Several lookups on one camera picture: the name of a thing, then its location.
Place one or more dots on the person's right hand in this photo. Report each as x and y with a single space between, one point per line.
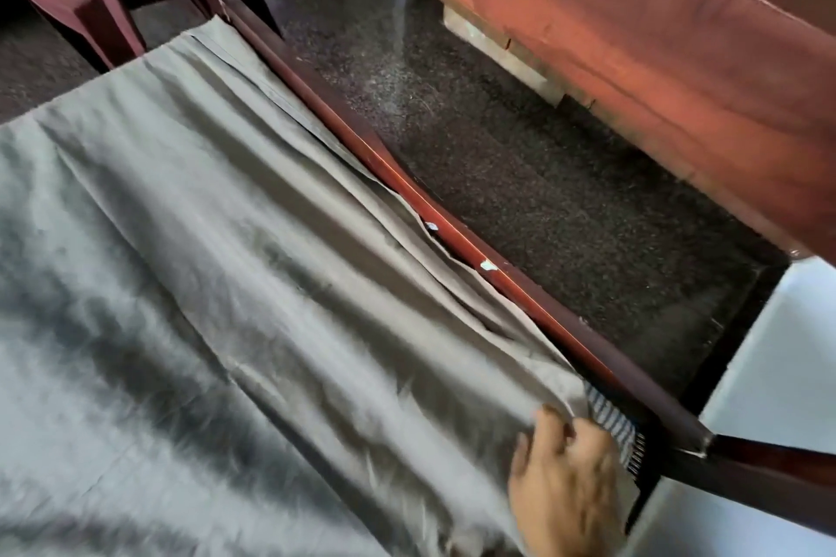
565 498

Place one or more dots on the person's right thumb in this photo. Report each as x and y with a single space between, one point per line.
519 455

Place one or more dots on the grey bed sheet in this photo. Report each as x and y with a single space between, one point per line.
261 315

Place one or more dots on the beige wooden block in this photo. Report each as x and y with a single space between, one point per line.
499 51

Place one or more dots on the reddish brown wooden bench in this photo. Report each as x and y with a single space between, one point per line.
653 41

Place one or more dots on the dark red wooden bed frame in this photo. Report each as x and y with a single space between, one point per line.
457 237

